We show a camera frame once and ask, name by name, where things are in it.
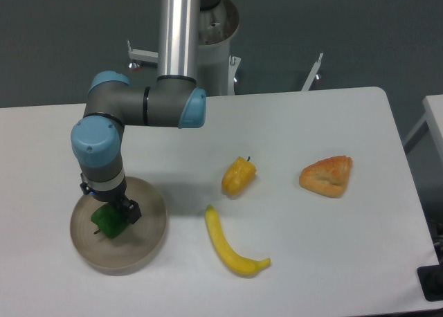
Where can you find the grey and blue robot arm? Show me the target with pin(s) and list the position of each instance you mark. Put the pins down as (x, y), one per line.
(174, 101)

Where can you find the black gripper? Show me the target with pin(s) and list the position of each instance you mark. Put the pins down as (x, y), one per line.
(112, 193)

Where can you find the yellow toy banana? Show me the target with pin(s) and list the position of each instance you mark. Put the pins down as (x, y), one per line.
(238, 264)

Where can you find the green toy bell pepper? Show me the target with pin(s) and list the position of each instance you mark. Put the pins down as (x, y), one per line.
(109, 221)

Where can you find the orange toy pastry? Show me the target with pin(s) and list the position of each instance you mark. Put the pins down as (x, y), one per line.
(327, 177)

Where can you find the white side table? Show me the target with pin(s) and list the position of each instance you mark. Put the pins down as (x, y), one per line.
(430, 121)

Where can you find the black device at edge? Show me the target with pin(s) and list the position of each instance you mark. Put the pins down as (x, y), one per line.
(430, 278)

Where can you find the beige round plate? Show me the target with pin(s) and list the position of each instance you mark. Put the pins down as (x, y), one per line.
(108, 242)

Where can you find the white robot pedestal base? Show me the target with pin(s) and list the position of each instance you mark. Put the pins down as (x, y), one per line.
(216, 66)

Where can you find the yellow toy bell pepper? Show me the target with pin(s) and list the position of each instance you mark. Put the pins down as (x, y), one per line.
(240, 173)

